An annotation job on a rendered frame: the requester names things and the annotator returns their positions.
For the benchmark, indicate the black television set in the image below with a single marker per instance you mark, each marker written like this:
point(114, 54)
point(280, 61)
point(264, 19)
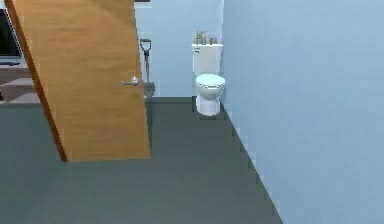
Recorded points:
point(7, 36)

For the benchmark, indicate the white toilet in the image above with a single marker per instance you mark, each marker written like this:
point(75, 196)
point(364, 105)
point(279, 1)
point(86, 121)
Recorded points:
point(208, 80)

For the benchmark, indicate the grey toilet plunger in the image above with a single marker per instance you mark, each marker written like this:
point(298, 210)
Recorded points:
point(146, 73)

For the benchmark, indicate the small brown bottle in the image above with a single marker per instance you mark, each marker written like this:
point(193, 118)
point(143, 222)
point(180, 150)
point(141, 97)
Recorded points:
point(211, 40)

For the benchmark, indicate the small green house plant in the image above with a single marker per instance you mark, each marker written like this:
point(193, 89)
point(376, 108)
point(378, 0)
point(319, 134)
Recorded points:
point(200, 37)

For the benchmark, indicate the brown wooden room door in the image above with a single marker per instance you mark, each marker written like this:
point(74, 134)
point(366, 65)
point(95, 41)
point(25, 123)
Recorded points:
point(90, 80)

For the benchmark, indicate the brown television stand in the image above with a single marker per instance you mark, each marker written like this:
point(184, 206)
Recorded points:
point(18, 85)

